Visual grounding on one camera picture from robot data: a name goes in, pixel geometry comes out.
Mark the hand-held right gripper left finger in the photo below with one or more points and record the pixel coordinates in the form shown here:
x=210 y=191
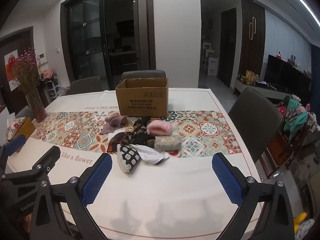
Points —
x=97 y=177

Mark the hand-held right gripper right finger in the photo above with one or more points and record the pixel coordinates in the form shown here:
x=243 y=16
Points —
x=227 y=180

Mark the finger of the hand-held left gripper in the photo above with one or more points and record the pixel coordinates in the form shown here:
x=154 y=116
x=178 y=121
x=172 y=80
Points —
x=48 y=158
x=15 y=143

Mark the grey beige cloth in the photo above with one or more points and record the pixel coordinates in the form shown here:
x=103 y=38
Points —
x=167 y=143

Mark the brown cardboard box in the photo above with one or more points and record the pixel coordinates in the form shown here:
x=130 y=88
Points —
x=140 y=102

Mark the pink soft item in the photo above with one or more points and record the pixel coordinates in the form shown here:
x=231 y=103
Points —
x=47 y=73

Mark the floral tissue box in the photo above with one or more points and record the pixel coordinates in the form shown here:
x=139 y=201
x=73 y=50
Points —
x=16 y=127

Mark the grey dining chair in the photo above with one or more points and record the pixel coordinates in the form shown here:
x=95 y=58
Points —
x=255 y=120
x=143 y=74
x=25 y=112
x=83 y=86

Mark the black white patterned cloth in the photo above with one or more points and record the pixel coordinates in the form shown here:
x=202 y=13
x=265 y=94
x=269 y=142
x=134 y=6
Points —
x=128 y=158

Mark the glass vase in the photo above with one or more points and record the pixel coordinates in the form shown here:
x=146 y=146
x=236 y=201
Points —
x=37 y=107

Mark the dark patterned silk scarf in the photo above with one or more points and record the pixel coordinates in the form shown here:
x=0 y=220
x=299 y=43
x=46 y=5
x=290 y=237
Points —
x=117 y=140

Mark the purple fleece towel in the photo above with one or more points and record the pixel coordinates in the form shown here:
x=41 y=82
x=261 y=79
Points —
x=112 y=124

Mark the printed tile pattern tablecloth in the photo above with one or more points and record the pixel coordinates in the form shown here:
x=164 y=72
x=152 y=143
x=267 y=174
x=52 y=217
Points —
x=162 y=192

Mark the white shoe shelf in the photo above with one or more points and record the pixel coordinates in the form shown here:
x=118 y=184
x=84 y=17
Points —
x=51 y=86

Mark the dried pink flower bunch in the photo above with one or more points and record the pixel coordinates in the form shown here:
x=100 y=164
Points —
x=25 y=70

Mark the pink fluffy cloth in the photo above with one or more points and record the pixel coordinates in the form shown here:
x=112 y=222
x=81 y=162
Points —
x=160 y=128

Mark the yellow plastic item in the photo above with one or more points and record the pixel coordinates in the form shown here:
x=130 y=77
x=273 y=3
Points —
x=300 y=220

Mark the white intercom panel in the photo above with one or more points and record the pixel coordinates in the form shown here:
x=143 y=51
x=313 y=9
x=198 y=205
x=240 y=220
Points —
x=43 y=58

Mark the clothes on drying rack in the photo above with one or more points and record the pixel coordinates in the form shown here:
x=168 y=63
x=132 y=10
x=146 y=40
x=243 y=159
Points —
x=295 y=117

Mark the white television cabinet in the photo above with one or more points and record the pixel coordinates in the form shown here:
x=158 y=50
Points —
x=250 y=90

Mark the yellow boxes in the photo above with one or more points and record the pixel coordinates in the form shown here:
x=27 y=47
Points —
x=250 y=77

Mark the stack of white boxes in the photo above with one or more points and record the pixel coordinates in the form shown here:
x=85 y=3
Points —
x=211 y=62

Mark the black television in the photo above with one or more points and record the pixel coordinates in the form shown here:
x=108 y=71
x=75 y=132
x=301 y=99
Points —
x=287 y=76

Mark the dark glass sliding door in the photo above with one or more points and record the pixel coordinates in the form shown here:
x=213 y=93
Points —
x=87 y=37

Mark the dark wooden door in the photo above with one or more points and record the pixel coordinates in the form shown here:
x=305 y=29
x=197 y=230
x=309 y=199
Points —
x=228 y=47

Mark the red wall picture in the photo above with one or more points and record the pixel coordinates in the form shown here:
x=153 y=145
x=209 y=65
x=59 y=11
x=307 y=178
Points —
x=11 y=67

